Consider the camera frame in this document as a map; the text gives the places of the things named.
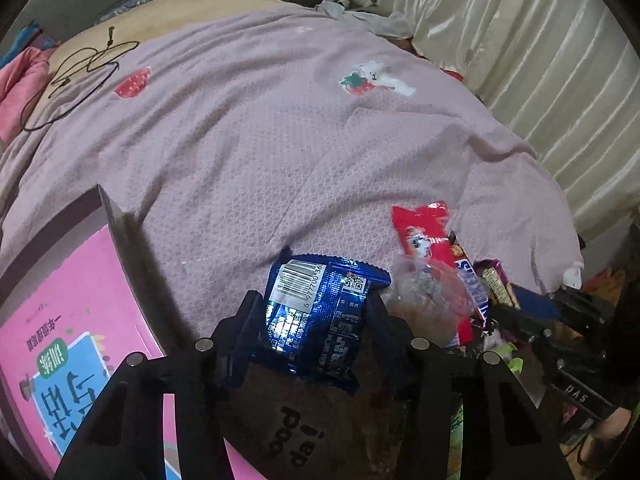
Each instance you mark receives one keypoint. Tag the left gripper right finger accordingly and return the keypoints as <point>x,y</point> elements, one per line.
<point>390,340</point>

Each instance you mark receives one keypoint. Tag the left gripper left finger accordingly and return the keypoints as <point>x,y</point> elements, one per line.
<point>236,338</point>

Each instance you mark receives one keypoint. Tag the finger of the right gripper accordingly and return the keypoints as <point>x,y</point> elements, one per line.
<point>520,325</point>
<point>563,304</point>

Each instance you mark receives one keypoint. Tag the purple snack packet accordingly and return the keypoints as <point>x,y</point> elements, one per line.
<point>493,275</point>

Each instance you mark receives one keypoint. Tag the blue foil snack packet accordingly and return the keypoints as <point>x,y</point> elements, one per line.
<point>314,316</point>

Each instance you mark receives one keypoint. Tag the pink book tray box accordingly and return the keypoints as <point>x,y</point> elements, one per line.
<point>94,384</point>

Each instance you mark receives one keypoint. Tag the snickers bar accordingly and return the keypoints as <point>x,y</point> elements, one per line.
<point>472,282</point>

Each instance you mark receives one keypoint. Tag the clear wrapped pastry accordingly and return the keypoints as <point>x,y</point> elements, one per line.
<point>430,297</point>

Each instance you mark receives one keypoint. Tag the red snack packet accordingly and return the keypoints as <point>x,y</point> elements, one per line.
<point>422,234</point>

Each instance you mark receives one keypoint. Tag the lilac bed quilt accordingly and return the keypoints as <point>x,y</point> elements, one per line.
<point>225,141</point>

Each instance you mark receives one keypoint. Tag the cream curtain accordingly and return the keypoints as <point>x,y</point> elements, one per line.
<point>562,75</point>

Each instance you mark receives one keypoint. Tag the beige blanket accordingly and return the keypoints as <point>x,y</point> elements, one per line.
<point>151,20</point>

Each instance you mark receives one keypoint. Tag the pink duvet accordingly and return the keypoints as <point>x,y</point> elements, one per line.
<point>22,80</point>

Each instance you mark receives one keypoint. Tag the blue purple clothes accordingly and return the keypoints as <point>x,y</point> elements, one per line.
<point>31,35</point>

